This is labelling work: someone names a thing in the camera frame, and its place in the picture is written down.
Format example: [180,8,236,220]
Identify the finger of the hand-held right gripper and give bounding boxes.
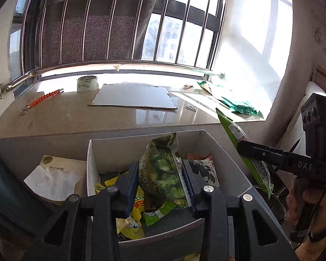
[237,140,286,169]

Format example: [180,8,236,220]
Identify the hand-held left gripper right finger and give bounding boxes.
[181,159,299,261]

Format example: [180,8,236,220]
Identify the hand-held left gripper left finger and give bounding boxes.
[23,160,140,261]

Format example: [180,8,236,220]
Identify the orange and white snack packet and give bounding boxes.
[187,152,221,189]

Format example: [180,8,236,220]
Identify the green pea snack packet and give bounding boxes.
[138,133,192,227]

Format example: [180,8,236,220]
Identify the grey storage bin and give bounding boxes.
[86,130,255,251]

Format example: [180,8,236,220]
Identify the long green snack packet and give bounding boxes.
[216,108,274,198]

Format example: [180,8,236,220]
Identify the large yellow chips bag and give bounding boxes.
[95,175,146,241]

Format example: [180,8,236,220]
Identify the person's right hand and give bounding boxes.
[285,179,326,225]

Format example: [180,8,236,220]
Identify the green plastic bag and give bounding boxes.
[220,96,265,116]

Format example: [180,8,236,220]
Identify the beige tissue box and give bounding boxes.
[23,155,88,202]

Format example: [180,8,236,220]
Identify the torn green wrapper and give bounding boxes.
[197,81,226,99]

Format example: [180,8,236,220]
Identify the grey cardboard sheet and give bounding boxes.
[89,84,178,111]

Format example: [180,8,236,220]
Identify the black wristband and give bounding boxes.
[308,209,326,243]

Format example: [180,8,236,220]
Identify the clear tape roll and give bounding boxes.
[77,75,99,92]

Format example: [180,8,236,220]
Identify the orange beaded tool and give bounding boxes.
[20,88,65,116]

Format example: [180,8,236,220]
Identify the dark mesh mat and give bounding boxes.
[39,0,160,67]

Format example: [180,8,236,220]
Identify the steel window guard rail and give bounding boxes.
[0,0,244,100]

